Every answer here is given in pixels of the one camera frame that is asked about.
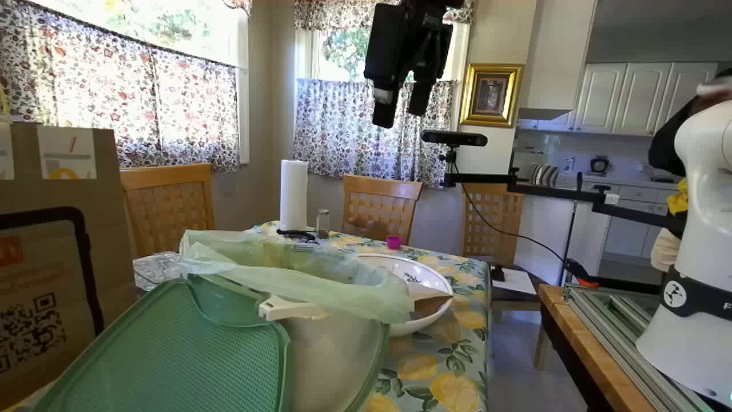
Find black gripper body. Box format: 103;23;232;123
360;0;466;92

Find pale green bin liner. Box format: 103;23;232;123
179;227;415;328

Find white plastic bin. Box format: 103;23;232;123
256;294;394;412

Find narrow floral cafe curtain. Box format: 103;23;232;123
289;76;462;190

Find gold framed picture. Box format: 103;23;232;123
456;62;525;130

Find floral curtain valance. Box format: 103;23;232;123
292;0;475;31

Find white paper towel roll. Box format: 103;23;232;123
276;158;310;234

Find small glass shaker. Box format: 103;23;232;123
312;206;333;237

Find white range hood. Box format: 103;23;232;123
517;0;602;120

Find dish rack with plates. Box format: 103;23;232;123
532;163;565;190

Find flat black object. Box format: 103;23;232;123
275;227;320;246

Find small round black clock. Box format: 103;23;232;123
588;152;612;178

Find thin black stand pole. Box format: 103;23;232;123
557;168;586;289

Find white bowl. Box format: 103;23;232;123
379;253;456;339

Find white base cabinets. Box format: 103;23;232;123
602;180;676;260

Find lemon print tablecloth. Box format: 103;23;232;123
243;220;494;412

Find wide floral cafe curtain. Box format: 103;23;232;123
0;0;243;173

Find patterned clear plastic bag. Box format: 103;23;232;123
129;249;190;292

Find brown cardboard box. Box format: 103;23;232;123
0;120;141;328

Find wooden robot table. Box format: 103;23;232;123
535;282;658;412

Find brown paper bag QR code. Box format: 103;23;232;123
0;204;106;410

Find black stereo camera bar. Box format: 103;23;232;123
418;128;490;148

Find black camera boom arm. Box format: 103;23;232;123
438;144;673;228

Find white wall cabinets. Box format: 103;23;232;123
573;62;723;140

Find black floor cable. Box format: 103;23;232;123
462;190;665;294

